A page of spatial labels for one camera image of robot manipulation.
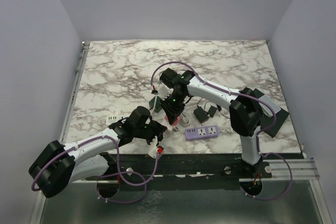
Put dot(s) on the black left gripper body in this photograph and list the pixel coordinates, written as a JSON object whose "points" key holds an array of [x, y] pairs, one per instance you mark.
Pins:
{"points": [[148, 132]]}

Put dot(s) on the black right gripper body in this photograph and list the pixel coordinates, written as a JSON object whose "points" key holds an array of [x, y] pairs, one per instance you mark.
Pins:
{"points": [[173, 103]]}

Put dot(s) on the pink plug adapter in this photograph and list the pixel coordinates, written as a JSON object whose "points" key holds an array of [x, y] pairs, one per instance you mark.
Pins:
{"points": [[171, 127]]}

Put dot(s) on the dark green charger block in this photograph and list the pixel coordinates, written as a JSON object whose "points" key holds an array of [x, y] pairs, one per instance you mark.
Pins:
{"points": [[155, 104]]}

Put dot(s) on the white power strip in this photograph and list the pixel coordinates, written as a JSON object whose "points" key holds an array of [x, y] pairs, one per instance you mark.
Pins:
{"points": [[113, 119]]}

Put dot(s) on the purple power strip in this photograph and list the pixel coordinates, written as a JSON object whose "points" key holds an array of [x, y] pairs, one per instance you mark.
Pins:
{"points": [[201, 133]]}

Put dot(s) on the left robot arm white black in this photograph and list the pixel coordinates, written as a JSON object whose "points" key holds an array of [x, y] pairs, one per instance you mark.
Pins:
{"points": [[59, 164]]}

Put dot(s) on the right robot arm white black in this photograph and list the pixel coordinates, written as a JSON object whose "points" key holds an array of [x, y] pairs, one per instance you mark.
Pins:
{"points": [[245, 112]]}

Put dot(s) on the black power adapter brick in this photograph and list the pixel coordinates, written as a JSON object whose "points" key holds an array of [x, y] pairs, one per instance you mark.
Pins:
{"points": [[200, 115]]}

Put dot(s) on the small black adapter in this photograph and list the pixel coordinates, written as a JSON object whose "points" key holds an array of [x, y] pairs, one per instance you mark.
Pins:
{"points": [[212, 111]]}

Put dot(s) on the grey rectangular box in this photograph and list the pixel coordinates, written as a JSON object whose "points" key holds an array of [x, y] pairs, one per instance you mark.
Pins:
{"points": [[269, 103]]}

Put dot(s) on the black mat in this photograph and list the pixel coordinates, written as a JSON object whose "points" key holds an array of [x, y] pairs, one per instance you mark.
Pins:
{"points": [[266, 121]]}

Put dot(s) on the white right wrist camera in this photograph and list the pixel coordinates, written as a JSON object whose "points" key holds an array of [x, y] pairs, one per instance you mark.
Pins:
{"points": [[163, 92]]}

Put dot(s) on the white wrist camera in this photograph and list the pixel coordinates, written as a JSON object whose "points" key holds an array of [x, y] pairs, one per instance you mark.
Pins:
{"points": [[155, 150], [163, 92]]}

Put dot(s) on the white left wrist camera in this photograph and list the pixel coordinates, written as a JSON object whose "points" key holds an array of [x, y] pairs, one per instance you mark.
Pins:
{"points": [[155, 150]]}

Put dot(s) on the black mounting base rail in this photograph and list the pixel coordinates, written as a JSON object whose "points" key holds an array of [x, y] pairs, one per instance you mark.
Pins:
{"points": [[189, 171]]}

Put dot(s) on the aluminium frame left rail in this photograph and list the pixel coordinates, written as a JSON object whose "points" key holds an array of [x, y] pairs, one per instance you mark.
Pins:
{"points": [[78, 71]]}

